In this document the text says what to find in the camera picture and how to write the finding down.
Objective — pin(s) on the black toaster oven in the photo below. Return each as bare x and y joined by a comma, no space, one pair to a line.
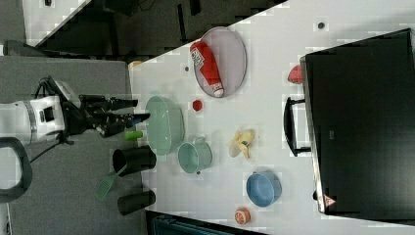
359,102

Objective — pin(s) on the green spatula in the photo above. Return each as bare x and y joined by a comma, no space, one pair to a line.
106,185

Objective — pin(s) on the green colander basket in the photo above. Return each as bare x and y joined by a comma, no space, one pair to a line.
165,126

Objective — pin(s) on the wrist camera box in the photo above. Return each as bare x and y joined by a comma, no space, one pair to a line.
63,89

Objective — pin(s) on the green cylinder object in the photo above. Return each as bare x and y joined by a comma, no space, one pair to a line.
133,135

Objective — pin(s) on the black cylinder holder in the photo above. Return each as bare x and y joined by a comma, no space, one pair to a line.
134,160

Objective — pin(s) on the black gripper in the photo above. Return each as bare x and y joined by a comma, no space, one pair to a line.
92,113

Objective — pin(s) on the small red toy fruit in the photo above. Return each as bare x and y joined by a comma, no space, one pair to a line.
197,105

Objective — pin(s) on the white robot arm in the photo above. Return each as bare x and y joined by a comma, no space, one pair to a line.
53,117

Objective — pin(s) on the red ketchup bottle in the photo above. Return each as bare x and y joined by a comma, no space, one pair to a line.
205,62

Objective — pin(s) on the small green cup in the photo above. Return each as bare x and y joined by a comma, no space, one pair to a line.
195,156

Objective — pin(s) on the grey round plate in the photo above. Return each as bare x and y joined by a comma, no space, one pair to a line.
230,54

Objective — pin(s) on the red strawberry toy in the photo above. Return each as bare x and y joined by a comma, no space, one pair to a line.
295,75

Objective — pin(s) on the blue bowl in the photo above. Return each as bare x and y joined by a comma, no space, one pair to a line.
263,188

